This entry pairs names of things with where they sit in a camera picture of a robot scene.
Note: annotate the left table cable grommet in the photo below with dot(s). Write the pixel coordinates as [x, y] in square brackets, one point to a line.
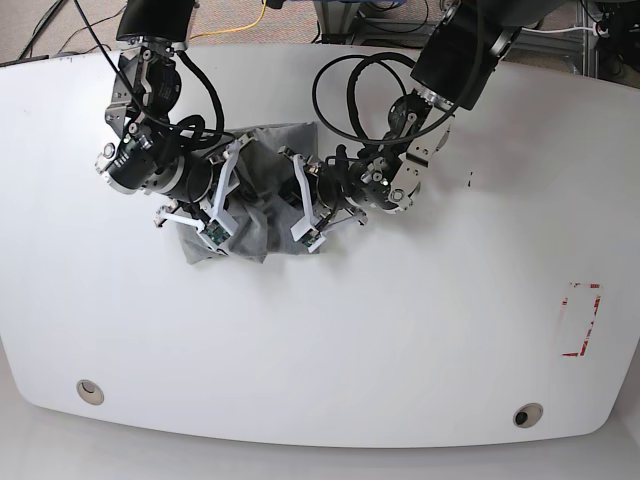
[90, 392]

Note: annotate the right table cable grommet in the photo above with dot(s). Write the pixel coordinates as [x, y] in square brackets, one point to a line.
[528, 415]

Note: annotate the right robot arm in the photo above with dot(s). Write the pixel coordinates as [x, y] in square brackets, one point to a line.
[191, 164]

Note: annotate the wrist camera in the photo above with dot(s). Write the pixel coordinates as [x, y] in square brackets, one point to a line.
[305, 233]
[214, 238]

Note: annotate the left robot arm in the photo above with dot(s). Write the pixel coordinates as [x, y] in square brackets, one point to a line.
[452, 71]

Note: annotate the grey t-shirt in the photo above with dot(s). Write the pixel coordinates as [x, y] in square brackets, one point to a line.
[258, 205]

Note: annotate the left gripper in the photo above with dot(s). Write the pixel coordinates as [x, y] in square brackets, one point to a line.
[317, 192]

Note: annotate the red tape rectangle marking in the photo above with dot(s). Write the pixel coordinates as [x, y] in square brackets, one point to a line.
[579, 312]

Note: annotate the aluminium frame rail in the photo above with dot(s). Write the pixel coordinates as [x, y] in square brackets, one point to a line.
[567, 32]

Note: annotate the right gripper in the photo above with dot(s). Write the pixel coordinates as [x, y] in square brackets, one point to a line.
[200, 199]

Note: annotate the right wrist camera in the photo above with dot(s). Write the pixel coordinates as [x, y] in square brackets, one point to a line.
[214, 238]

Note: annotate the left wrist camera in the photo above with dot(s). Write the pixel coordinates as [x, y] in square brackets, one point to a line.
[305, 233]

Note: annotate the table cable grommet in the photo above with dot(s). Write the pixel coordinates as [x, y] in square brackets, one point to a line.
[528, 415]
[90, 392]

